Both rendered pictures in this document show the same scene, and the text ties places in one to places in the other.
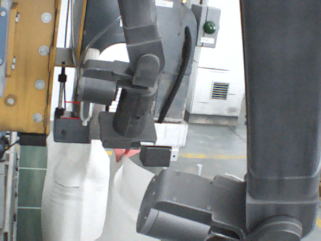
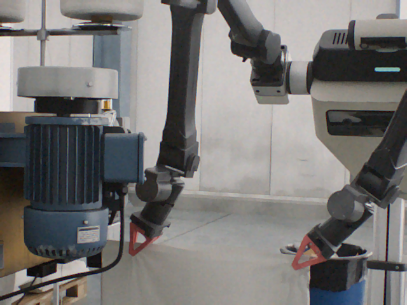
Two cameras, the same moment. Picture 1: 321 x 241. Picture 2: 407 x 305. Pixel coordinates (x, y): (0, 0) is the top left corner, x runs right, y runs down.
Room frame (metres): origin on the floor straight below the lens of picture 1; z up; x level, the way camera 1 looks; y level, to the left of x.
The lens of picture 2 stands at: (-0.22, 1.29, 1.34)
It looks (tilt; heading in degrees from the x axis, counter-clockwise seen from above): 3 degrees down; 307
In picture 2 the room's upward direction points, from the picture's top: 1 degrees clockwise
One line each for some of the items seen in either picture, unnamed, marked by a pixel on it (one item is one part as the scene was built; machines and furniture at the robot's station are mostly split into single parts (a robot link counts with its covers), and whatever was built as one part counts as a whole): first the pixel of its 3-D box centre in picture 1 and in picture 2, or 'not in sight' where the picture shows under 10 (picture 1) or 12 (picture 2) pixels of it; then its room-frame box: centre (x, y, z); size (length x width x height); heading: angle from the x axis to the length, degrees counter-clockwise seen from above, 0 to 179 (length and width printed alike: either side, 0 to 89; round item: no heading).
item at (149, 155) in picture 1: (161, 153); (103, 255); (1.04, -0.01, 0.98); 0.09 x 0.05 x 0.05; 108
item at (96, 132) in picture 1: (97, 111); not in sight; (0.99, 0.14, 1.08); 0.03 x 0.01 x 0.13; 108
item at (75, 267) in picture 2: not in sight; (43, 274); (3.62, -2.06, 0.20); 0.67 x 0.43 x 0.15; 108
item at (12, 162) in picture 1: (10, 204); not in sight; (1.48, 0.50, 0.54); 1.05 x 0.02 x 0.41; 18
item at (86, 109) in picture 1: (86, 105); not in sight; (0.92, 0.16, 1.11); 0.03 x 0.03 x 0.06
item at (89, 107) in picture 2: not in sight; (67, 108); (0.75, 0.38, 1.35); 0.12 x 0.12 x 0.04
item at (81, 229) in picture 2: not in sight; (66, 185); (0.75, 0.38, 1.21); 0.15 x 0.15 x 0.25
